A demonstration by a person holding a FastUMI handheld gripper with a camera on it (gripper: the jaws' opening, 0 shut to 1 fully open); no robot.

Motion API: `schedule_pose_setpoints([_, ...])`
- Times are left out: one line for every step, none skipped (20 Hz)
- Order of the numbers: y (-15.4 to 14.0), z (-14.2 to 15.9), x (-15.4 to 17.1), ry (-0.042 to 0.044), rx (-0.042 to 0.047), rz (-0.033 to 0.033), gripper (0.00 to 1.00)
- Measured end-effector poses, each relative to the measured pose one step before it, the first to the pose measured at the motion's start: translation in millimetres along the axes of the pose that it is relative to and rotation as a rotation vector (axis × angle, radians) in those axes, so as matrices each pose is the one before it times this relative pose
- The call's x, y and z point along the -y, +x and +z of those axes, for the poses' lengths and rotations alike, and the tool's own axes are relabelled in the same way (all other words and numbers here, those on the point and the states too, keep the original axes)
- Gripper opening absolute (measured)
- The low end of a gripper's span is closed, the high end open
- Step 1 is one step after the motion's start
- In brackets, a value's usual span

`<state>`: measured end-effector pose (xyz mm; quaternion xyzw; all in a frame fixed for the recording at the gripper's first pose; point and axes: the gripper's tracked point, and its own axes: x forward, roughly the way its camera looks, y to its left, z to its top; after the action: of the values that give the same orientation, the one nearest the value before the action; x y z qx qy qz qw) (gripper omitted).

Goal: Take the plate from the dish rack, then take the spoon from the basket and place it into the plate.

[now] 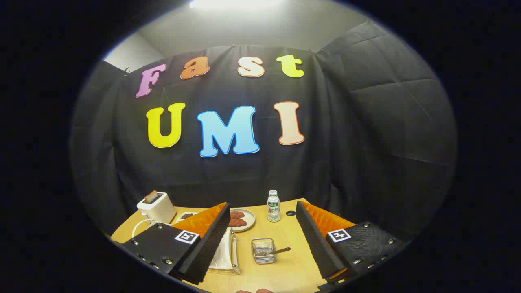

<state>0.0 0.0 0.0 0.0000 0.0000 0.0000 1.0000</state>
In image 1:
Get white wire dish rack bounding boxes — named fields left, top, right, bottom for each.
left=131, top=219, right=241, bottom=275

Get metal wire basket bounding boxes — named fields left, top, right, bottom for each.
left=251, top=238, right=277, bottom=265

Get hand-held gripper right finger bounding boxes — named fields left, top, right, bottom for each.
left=296, top=201, right=404, bottom=282

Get white toaster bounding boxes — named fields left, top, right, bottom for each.
left=137, top=192, right=177, bottom=224

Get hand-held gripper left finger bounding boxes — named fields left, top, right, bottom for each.
left=122, top=202, right=231, bottom=285

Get grey round plate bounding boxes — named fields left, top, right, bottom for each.
left=229, top=208, right=256, bottom=232

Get small white drink bottle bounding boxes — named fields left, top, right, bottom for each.
left=267, top=190, right=281, bottom=223

